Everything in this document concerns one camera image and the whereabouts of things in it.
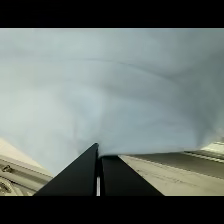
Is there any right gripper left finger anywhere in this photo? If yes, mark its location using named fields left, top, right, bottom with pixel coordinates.
left=33, top=142, right=100, bottom=197

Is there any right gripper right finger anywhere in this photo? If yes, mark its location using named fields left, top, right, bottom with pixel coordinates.
left=99, top=154, right=164, bottom=197

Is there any light blue garment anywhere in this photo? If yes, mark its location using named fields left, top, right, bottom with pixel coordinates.
left=0, top=28, right=224, bottom=178

